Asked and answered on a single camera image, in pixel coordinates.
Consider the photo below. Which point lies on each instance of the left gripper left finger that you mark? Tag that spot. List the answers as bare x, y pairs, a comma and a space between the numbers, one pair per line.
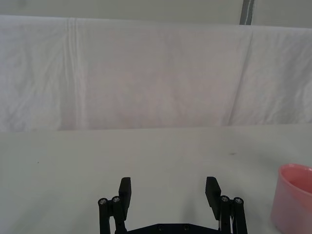
123, 202

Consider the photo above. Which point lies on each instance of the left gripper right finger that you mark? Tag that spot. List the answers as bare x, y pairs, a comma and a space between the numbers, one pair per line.
214, 197

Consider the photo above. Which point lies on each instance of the white table cloth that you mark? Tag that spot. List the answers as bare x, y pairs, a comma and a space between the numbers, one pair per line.
146, 158

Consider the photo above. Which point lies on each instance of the pink plastic cup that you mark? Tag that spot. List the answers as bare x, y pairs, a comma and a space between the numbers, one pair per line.
292, 204

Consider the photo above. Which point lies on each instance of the white curtain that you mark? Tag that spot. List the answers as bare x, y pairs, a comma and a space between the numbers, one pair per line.
146, 78

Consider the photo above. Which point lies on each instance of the grey striped post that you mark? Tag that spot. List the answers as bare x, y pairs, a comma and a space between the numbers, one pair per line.
246, 12

